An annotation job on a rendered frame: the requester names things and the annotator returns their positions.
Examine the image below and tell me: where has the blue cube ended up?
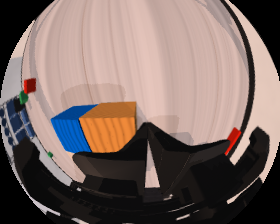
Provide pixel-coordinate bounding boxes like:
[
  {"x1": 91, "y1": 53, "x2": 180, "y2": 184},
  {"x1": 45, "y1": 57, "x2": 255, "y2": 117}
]
[{"x1": 51, "y1": 104, "x2": 98, "y2": 153}]

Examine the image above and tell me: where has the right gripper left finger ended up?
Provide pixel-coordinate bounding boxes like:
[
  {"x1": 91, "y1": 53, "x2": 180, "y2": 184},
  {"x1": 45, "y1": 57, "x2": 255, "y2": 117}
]
[{"x1": 72, "y1": 122, "x2": 148, "y2": 198}]

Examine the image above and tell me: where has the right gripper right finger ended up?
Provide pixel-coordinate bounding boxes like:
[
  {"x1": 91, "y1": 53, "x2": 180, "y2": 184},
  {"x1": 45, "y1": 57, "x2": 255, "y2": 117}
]
[{"x1": 147, "y1": 122, "x2": 230, "y2": 196}]

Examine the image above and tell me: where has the green cube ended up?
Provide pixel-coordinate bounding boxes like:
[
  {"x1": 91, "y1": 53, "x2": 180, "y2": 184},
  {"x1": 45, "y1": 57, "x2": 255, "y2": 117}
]
[{"x1": 19, "y1": 90, "x2": 28, "y2": 104}]

